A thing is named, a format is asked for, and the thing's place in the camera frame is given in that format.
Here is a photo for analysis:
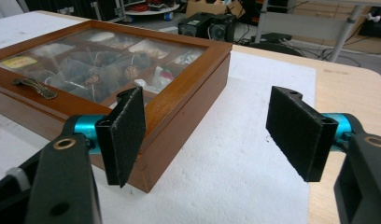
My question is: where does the black round stool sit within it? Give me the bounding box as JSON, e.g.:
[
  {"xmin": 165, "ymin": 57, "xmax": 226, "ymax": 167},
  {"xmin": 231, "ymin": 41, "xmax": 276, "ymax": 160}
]
[{"xmin": 248, "ymin": 41, "xmax": 303, "ymax": 58}]

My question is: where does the small cardboard box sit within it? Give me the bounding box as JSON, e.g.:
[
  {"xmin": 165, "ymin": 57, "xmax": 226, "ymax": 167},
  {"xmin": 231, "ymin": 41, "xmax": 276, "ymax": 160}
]
[{"xmin": 185, "ymin": 0, "xmax": 247, "ymax": 20}]

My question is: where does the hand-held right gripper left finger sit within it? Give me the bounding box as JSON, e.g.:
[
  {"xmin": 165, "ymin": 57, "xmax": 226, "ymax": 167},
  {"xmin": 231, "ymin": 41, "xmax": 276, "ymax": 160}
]
[{"xmin": 72, "ymin": 87, "xmax": 147, "ymax": 189}]

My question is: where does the round white table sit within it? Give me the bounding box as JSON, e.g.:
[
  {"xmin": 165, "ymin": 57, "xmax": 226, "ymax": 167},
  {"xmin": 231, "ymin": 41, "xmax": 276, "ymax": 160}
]
[{"xmin": 124, "ymin": 3, "xmax": 181, "ymax": 17}]

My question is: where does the white foam board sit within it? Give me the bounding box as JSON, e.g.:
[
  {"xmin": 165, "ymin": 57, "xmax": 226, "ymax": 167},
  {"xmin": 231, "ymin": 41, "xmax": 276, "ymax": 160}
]
[{"xmin": 0, "ymin": 10, "xmax": 318, "ymax": 224}]

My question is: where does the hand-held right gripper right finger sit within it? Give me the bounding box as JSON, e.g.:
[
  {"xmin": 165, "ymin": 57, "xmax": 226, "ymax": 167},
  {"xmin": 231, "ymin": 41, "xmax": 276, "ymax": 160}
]
[{"xmin": 265, "ymin": 86, "xmax": 353, "ymax": 183}]

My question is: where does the black computer tower, green label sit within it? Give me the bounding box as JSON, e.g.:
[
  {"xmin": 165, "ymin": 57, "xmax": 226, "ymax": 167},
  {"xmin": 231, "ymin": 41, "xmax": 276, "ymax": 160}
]
[{"xmin": 177, "ymin": 12, "xmax": 216, "ymax": 40}]

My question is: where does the wooden tea box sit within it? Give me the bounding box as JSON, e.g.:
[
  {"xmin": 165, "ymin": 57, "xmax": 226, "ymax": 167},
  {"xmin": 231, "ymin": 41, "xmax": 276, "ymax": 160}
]
[{"xmin": 0, "ymin": 20, "xmax": 233, "ymax": 194}]

